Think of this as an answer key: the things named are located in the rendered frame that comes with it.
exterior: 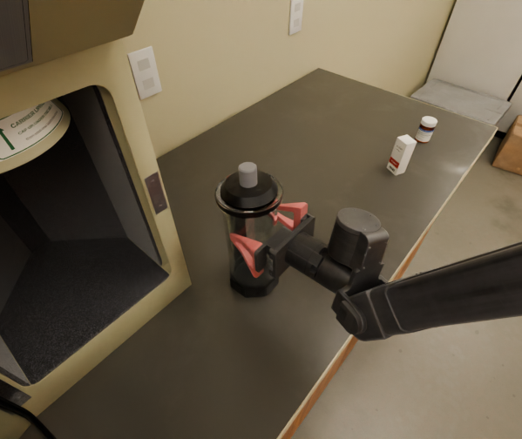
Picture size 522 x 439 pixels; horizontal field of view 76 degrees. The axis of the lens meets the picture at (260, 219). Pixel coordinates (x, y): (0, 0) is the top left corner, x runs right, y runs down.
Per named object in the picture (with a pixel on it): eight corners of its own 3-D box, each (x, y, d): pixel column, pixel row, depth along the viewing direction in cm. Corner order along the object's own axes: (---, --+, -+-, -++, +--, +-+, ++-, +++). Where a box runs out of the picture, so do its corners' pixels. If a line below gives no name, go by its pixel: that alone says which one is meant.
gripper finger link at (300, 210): (247, 206, 55) (292, 232, 50) (274, 185, 59) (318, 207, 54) (249, 234, 60) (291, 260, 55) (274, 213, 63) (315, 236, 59)
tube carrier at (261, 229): (216, 276, 67) (200, 192, 52) (252, 246, 73) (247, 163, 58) (255, 307, 61) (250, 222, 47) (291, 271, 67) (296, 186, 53)
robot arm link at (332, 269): (346, 310, 47) (363, 290, 50) (360, 274, 43) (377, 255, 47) (306, 284, 50) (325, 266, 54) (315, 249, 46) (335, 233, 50)
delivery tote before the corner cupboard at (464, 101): (397, 133, 273) (409, 95, 249) (419, 114, 294) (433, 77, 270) (472, 164, 245) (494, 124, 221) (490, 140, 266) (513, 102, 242)
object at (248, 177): (209, 202, 54) (204, 168, 49) (247, 177, 59) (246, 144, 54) (251, 227, 49) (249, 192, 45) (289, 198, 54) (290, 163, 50)
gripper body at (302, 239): (265, 247, 48) (307, 273, 45) (306, 211, 54) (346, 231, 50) (267, 274, 53) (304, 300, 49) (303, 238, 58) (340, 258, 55)
